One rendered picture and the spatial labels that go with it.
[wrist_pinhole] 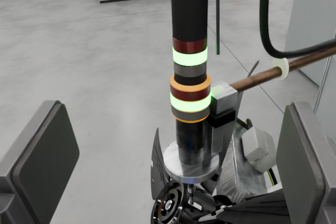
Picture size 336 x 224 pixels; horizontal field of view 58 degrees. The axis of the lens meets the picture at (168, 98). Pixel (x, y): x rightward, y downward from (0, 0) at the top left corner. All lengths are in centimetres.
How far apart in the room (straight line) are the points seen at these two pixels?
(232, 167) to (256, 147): 9
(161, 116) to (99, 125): 57
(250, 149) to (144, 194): 144
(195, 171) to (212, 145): 4
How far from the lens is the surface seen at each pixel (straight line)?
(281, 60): 40
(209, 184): 67
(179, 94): 31
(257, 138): 87
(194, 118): 32
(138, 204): 217
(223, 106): 35
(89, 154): 257
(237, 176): 80
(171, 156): 39
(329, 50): 48
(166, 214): 64
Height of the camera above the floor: 174
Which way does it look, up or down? 35 degrees down
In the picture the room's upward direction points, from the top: 4 degrees counter-clockwise
